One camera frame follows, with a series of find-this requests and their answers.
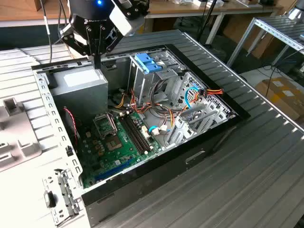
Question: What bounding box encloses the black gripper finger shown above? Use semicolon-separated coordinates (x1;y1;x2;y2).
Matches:
96;25;124;69
59;25;98;69

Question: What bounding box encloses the orange yellow power wire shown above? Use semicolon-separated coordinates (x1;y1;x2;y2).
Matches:
181;87;225;112

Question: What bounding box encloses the metal disk bay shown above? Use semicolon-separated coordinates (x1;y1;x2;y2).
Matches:
165;71;238;149

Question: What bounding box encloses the small brown box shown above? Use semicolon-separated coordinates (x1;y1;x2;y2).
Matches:
34;0;48;11

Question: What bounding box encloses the metal optical drive cage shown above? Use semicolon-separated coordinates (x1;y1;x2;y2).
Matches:
128;51;186;105

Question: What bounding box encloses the grey power supply unit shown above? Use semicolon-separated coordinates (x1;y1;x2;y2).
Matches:
48;64;109;124

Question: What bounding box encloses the metal socket cover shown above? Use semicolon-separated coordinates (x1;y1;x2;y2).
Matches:
92;113;119;140

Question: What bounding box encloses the black RAM slot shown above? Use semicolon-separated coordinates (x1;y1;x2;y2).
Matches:
122;115;146;153
125;114;149;152
128;113;152;150
120;115;143;154

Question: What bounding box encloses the CPU socket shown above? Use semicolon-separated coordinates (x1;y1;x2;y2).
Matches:
104;134;124;153

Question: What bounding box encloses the white box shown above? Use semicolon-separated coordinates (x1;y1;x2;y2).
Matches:
192;0;225;8

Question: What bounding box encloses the black stand pole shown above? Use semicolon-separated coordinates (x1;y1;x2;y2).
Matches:
198;0;218;45

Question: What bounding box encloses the green motherboard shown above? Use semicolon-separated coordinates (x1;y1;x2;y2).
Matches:
79;110;164;190

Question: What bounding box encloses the grey part rack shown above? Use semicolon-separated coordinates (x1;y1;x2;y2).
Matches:
0;97;44;173

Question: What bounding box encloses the blue expansion slot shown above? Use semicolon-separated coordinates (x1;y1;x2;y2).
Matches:
95;158;133;181

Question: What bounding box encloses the large brown cardboard box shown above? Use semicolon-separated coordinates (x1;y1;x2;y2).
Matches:
223;14;285;60

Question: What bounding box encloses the open black PC case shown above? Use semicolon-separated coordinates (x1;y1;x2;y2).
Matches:
31;44;251;228

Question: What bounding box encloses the labelled cardboard box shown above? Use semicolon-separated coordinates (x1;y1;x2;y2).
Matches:
255;76;304;124

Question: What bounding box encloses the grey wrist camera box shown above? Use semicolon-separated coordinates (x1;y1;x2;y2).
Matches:
108;4;134;37

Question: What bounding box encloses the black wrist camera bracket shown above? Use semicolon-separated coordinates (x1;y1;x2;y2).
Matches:
114;0;150;21

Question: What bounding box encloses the thin black cable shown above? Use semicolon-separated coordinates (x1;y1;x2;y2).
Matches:
40;0;53;65

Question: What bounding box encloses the blue plastic drive bracket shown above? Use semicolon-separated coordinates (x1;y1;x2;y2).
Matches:
134;53;164;74

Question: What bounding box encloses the orange yellow wire bundle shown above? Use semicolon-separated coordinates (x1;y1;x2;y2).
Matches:
114;89;178;131

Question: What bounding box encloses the black wire bundle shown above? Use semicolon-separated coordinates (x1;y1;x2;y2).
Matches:
149;79;173;112

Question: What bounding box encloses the red twisted fan wire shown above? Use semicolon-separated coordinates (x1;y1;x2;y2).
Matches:
63;106;79;145

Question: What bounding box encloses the blue data wire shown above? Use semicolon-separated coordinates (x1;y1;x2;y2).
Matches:
184;85;200;110

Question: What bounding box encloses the blue wire white plug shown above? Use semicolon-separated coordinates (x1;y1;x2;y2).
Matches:
148;125;171;137

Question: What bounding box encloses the metal frame slat table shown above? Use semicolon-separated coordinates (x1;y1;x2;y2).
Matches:
227;14;304;69

